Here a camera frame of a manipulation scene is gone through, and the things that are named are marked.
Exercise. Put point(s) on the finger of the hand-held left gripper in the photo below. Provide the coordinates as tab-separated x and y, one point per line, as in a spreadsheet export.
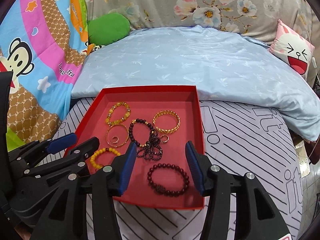
85	147
62	142

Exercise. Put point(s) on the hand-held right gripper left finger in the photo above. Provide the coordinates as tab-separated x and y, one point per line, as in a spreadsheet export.
126	170

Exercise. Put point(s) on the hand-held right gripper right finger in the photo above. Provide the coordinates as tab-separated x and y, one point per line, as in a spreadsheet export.
197	170

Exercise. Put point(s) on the purple bead strand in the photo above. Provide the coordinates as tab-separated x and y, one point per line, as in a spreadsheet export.
150	147

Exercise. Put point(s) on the red cardboard box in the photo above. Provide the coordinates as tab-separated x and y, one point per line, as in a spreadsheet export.
175	105

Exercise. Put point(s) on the thin gold bangle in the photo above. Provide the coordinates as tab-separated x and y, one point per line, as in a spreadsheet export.
107	135

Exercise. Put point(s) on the grey striped bed sheet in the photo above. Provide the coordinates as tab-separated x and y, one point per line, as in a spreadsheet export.
237	142

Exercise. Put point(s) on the colourful cartoon blanket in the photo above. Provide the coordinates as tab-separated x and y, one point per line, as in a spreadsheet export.
37	55

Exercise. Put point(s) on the light blue quilt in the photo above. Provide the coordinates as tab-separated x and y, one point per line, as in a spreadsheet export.
187	62

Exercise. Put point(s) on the green pillow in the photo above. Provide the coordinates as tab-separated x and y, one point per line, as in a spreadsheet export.
107	27

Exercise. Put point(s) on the pink cartoon cushion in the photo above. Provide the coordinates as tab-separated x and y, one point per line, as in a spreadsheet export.
292	47

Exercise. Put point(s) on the grey floral cloth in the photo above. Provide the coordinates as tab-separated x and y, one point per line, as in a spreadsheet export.
162	2

